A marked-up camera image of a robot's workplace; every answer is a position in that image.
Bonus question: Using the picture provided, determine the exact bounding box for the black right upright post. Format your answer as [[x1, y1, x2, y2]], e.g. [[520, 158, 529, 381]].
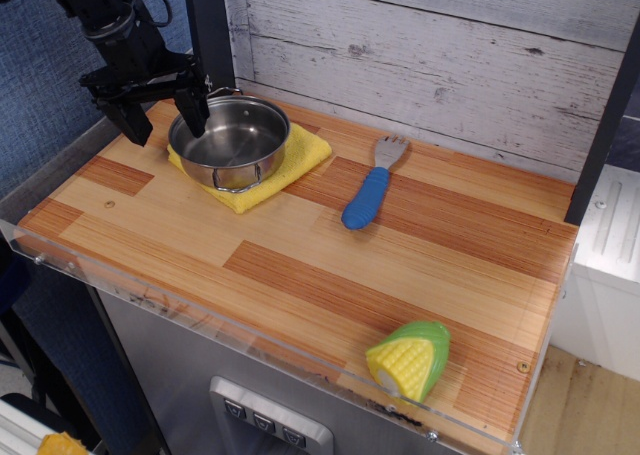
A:
[[563, 0, 640, 225]]

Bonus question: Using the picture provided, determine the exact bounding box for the yellow object bottom left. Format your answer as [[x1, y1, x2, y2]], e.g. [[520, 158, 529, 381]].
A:
[[36, 432, 89, 455]]

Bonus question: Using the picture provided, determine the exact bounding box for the stainless steel cabinet front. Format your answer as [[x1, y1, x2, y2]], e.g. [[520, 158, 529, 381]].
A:
[[97, 291, 454, 454]]

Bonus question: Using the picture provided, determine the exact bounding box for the black upright post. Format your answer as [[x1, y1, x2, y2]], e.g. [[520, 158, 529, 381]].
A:
[[185, 0, 235, 89], [563, 0, 640, 225]]

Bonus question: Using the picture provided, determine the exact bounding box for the white side cabinet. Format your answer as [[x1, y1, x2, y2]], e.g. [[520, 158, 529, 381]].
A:
[[550, 165, 639, 380]]

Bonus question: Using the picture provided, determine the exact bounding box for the toy corn cob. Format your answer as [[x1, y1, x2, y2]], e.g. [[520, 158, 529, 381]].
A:
[[365, 321, 451, 403]]

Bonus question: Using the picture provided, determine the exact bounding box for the black left upright post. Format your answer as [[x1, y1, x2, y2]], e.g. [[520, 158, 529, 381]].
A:
[[185, 0, 235, 89]]

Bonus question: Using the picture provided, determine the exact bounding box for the blue handled metal fork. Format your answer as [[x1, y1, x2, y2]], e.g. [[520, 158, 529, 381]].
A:
[[341, 135, 410, 230]]

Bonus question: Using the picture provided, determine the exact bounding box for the silver button control panel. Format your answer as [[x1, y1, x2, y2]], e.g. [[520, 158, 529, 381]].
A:
[[209, 376, 334, 454]]

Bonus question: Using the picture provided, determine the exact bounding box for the clear acrylic edge guard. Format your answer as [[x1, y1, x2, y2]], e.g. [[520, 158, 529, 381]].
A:
[[0, 54, 581, 451]]

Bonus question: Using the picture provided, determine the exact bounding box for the folded yellow towel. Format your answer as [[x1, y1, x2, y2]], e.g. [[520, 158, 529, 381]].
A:
[[196, 124, 332, 214]]

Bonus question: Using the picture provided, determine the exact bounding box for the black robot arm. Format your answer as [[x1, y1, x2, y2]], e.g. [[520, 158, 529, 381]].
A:
[[57, 0, 210, 146]]

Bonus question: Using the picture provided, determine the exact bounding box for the stainless steel pot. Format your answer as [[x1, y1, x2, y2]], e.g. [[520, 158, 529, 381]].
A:
[[168, 95, 291, 194]]

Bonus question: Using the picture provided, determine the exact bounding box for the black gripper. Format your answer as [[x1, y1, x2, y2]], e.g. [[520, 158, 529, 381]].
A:
[[80, 17, 209, 146]]

